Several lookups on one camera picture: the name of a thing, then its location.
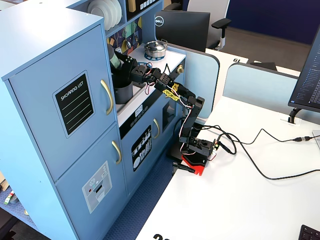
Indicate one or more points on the gray office chair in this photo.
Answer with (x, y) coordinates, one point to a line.
(212, 15)

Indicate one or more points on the robot controller board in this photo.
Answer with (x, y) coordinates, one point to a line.
(216, 145)

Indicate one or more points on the black Dell monitor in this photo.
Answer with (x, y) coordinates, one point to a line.
(185, 30)

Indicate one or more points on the gray plastic pot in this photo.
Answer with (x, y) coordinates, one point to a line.
(123, 95)

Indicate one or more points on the metal serving spoon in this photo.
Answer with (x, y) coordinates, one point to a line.
(136, 38)

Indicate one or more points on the gray water dispenser panel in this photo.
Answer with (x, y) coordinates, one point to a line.
(97, 187)

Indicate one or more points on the gold stove knob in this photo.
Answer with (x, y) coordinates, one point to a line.
(180, 69)

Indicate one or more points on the black monitor stand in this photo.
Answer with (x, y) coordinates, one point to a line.
(293, 115)

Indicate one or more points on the black toy microwave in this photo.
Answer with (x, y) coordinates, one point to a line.
(150, 7)

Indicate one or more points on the fridge door with dispenser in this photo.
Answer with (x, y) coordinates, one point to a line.
(75, 180)

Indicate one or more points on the digital clock display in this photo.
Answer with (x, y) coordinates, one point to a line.
(139, 111)

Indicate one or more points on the computer monitor showing text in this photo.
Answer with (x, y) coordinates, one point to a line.
(310, 82)

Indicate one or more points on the blue toy kitchen unit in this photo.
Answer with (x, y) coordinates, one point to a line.
(30, 162)

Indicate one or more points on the metal ladle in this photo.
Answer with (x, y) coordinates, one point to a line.
(128, 44)

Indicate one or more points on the gray sink basin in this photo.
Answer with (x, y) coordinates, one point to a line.
(137, 91)

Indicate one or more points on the black table clamp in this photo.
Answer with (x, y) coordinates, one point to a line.
(182, 167)

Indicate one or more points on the dishwasher door with print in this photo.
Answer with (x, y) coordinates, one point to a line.
(156, 150)

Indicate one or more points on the black keyboard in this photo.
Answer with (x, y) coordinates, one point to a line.
(311, 233)

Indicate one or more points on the white plate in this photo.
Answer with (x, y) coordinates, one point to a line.
(119, 11)
(98, 13)
(113, 13)

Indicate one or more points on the stainless steel pot with lid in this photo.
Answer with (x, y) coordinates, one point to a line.
(155, 48)

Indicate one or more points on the desk partition panel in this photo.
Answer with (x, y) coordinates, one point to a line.
(250, 82)
(200, 75)

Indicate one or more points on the black stove control panel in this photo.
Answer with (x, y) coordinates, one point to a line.
(125, 130)

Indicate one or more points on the oven door with window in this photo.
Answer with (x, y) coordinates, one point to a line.
(180, 95)

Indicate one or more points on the black and red robot base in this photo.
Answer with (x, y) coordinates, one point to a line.
(197, 150)

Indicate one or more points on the fridge door with shopping list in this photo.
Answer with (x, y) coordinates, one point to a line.
(37, 112)

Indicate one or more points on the black shopping list board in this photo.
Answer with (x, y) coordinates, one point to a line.
(73, 105)

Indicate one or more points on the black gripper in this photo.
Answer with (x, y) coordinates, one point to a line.
(124, 62)

